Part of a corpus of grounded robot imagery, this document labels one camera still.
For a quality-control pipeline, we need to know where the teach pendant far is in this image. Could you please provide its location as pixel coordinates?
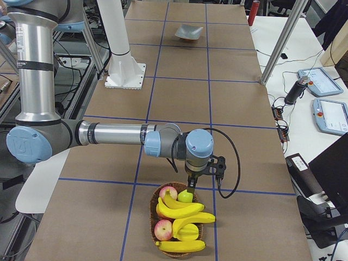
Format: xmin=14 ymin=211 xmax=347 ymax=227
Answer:
xmin=297 ymin=67 xmax=343 ymax=97

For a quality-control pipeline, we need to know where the black box with label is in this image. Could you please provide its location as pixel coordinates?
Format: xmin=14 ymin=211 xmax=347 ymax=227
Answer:
xmin=285 ymin=153 xmax=327 ymax=197

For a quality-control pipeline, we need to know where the green pear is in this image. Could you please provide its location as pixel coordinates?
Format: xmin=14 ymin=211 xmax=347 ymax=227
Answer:
xmin=177 ymin=190 xmax=194 ymax=203

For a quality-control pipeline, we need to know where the red apple lower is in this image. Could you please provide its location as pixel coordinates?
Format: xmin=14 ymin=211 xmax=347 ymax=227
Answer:
xmin=154 ymin=219 xmax=173 ymax=241

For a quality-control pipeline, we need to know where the black water bottle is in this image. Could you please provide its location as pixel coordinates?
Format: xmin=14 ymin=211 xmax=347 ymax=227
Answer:
xmin=284 ymin=76 xmax=308 ymax=105

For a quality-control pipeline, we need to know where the grey square plate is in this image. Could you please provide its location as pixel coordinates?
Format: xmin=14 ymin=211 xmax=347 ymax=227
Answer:
xmin=175 ymin=24 xmax=203 ymax=41

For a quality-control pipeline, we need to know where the white chair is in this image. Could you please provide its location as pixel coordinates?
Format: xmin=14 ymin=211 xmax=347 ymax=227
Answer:
xmin=15 ymin=150 xmax=70 ymax=214

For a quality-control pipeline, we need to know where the black camera cable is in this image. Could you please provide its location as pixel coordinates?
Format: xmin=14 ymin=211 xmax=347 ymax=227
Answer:
xmin=203 ymin=127 xmax=241 ymax=200

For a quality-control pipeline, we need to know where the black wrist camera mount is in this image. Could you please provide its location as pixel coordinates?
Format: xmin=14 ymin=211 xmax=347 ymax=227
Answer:
xmin=202 ymin=155 xmax=226 ymax=187

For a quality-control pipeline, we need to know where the aluminium frame post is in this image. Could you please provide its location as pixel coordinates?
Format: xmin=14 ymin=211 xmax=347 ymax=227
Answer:
xmin=260 ymin=0 xmax=309 ymax=85

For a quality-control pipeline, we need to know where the woven wicker fruit basket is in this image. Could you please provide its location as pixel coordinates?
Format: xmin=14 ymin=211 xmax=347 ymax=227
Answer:
xmin=150 ymin=182 xmax=204 ymax=258

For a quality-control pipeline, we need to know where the red cylinder bottle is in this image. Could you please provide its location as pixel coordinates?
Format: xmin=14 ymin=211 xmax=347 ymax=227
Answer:
xmin=247 ymin=0 xmax=260 ymax=26

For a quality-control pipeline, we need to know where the orange red mango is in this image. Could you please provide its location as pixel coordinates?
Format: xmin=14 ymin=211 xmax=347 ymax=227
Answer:
xmin=156 ymin=204 xmax=174 ymax=222

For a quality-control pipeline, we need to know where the teach pendant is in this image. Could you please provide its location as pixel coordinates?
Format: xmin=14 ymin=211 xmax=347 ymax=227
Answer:
xmin=312 ymin=98 xmax=347 ymax=136
xmin=297 ymin=67 xmax=343 ymax=97

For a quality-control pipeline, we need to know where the teach pendant near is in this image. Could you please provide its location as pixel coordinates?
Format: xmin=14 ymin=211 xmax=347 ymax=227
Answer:
xmin=312 ymin=98 xmax=347 ymax=136

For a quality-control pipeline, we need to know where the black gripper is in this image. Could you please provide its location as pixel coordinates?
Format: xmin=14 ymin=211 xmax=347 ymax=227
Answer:
xmin=185 ymin=167 xmax=206 ymax=194

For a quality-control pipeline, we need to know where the red apple upper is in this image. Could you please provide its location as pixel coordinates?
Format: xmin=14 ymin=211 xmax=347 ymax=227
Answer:
xmin=159 ymin=186 xmax=178 ymax=200

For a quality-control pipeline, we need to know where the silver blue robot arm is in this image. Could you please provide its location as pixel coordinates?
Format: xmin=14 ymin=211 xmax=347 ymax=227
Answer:
xmin=1 ymin=15 xmax=16 ymax=45
xmin=6 ymin=1 xmax=214 ymax=192

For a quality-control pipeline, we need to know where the black computer monitor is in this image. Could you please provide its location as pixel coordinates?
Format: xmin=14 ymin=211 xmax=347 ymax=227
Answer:
xmin=309 ymin=134 xmax=347 ymax=214

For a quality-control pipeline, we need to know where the red apple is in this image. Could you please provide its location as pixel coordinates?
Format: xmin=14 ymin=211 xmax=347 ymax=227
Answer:
xmin=154 ymin=219 xmax=173 ymax=241
xmin=159 ymin=186 xmax=178 ymax=200

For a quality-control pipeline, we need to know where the yellow banana front bottom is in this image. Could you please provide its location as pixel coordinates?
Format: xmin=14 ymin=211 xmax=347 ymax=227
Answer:
xmin=155 ymin=240 xmax=206 ymax=253

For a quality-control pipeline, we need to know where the white pedestal column base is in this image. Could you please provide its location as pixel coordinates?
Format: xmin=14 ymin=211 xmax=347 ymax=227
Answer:
xmin=97 ymin=0 xmax=146 ymax=90

